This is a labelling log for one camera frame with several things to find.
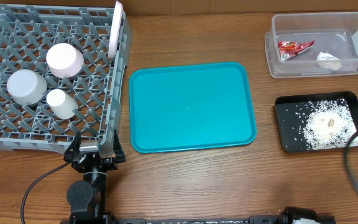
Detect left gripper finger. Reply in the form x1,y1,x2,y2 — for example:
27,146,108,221
113,129,126,163
63,132,81,162

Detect cream cup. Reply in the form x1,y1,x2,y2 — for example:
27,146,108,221
46,89,78,119

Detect grey-green bowl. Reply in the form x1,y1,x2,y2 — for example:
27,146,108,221
7,69,47,106

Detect small pink bowl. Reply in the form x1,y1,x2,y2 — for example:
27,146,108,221
46,43,84,78

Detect large white plate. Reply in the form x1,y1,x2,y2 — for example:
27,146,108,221
108,1,124,59

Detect red snack wrapper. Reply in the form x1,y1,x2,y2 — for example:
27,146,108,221
278,41,314,61

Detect white napkin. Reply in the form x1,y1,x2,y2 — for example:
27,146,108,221
316,52,342,70

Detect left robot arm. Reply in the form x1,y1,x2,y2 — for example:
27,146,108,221
63,131,126,223

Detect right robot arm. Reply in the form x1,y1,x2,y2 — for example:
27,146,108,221
277,131,358,224

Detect grey dish rack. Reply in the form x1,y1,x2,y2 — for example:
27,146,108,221
0,4,132,156

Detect teal serving tray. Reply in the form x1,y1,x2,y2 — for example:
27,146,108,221
129,62,257,154

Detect spilled rice grains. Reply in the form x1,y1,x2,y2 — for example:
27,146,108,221
283,98,357,151

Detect black tray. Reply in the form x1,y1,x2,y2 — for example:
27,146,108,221
273,91,358,153

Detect clear plastic bin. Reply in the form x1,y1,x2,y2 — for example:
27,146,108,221
265,12,358,78

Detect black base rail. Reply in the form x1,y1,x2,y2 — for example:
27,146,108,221
60,215,337,224

